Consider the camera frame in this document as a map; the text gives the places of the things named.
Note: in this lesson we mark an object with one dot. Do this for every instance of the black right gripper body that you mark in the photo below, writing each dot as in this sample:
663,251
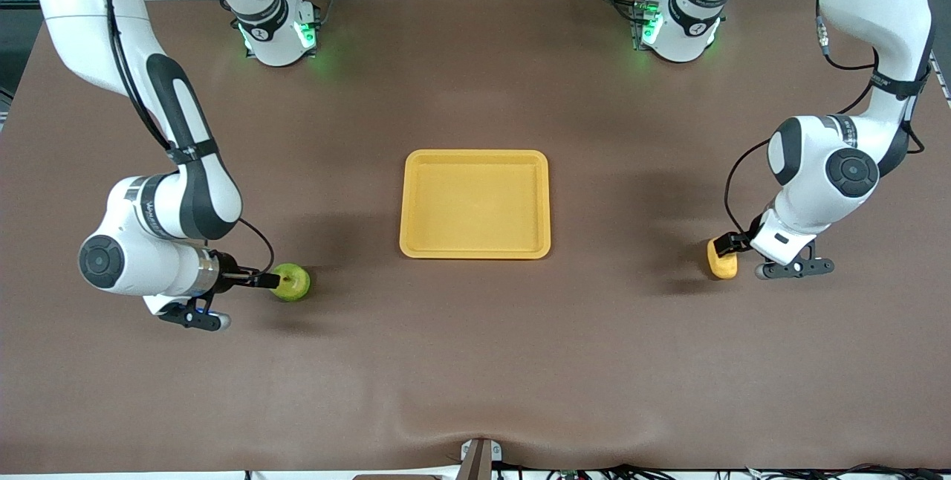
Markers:
225,277

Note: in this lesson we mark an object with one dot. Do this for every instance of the yellow potato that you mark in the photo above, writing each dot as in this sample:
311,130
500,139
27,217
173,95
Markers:
722,266

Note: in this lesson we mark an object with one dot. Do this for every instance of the green apple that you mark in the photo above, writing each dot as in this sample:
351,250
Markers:
293,283

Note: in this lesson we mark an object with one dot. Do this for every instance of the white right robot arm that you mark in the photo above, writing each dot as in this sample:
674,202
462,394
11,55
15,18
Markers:
74,19

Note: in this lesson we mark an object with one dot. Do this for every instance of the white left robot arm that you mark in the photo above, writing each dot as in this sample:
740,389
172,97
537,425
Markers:
877,4

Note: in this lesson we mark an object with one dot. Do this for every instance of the yellow plastic tray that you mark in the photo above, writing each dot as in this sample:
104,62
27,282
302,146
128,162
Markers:
475,205

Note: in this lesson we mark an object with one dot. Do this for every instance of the brown table mat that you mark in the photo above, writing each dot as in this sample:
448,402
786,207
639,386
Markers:
475,354

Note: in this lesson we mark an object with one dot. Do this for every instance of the grey metal camera clamp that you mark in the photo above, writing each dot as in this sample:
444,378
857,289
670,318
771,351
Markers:
479,461

